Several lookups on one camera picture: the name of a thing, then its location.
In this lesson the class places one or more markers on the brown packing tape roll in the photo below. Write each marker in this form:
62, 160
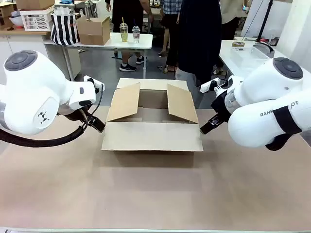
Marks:
238, 44

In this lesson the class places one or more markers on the large cardboard box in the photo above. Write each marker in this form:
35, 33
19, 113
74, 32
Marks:
150, 136

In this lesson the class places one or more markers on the white bowl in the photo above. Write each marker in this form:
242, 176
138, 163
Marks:
16, 21

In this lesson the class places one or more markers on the person in beige top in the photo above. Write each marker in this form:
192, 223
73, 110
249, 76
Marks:
230, 14

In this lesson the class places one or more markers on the grey curved device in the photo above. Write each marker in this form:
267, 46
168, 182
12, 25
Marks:
266, 48

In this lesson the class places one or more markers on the plastic cup with yellow straw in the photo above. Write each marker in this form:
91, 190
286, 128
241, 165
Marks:
124, 32

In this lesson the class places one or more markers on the clear plastic cup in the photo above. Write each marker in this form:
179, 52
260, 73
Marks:
136, 34

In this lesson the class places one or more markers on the small brown cardboard box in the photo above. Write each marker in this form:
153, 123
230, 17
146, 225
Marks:
93, 31

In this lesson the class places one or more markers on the person in plaid shirt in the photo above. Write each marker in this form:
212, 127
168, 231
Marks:
170, 29

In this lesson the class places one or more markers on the black white striped tote bag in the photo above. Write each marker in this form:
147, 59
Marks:
64, 29

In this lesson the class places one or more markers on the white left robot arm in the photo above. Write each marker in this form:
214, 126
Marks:
29, 97

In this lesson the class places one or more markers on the person in black hoodie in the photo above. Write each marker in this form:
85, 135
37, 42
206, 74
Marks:
199, 38

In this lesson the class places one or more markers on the black light stand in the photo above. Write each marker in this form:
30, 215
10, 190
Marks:
266, 17

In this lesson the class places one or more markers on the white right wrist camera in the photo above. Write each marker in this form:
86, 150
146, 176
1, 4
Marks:
209, 85

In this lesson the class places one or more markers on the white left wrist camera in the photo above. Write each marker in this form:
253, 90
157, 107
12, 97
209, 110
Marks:
97, 83

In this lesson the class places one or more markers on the white folding table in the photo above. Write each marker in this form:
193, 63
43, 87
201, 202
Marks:
145, 41

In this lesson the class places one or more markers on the white plastic basket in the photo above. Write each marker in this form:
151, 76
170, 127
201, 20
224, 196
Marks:
36, 21

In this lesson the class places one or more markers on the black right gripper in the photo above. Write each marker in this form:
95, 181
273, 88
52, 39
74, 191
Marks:
221, 104

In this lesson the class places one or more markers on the person in black t-shirt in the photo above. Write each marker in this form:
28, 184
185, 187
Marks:
126, 14

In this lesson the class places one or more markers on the cardboard box above basket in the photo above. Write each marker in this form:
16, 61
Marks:
34, 4

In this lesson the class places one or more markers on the white cabinet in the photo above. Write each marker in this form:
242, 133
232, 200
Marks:
14, 46

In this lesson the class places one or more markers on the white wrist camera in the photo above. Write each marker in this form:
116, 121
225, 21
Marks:
97, 83
209, 85

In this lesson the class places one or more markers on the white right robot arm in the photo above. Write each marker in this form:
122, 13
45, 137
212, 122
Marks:
264, 82

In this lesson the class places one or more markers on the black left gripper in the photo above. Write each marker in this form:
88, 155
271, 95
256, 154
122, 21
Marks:
73, 115

